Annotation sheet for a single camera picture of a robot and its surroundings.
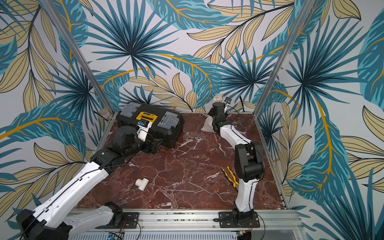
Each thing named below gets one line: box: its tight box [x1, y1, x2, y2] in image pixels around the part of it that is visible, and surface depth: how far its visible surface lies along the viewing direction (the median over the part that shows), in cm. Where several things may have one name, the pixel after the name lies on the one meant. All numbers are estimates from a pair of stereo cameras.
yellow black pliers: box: [221, 166, 239, 188], surface depth 89 cm
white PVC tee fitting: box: [135, 178, 150, 191], surface depth 85 cm
